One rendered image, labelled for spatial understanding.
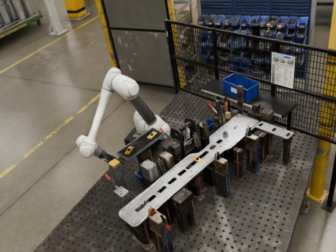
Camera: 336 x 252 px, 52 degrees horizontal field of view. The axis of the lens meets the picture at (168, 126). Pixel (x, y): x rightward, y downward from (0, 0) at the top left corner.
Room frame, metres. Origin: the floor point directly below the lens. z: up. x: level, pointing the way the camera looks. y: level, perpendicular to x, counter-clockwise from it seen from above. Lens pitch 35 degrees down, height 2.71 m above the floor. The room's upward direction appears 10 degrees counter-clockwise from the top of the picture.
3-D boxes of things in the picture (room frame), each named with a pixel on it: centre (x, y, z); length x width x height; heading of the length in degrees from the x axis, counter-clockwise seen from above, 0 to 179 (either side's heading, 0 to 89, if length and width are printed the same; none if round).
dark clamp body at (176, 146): (2.09, -0.02, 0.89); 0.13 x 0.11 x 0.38; 40
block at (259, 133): (2.16, -0.71, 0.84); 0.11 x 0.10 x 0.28; 40
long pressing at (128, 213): (1.94, -0.16, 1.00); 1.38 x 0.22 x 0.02; 130
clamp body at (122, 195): (1.71, 0.39, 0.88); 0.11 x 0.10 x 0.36; 40
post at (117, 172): (1.91, 0.42, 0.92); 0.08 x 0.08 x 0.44; 40
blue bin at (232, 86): (2.72, -0.71, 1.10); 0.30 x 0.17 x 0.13; 32
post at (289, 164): (2.06, -0.89, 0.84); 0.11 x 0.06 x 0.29; 40
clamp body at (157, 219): (1.44, 0.16, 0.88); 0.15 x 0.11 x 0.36; 40
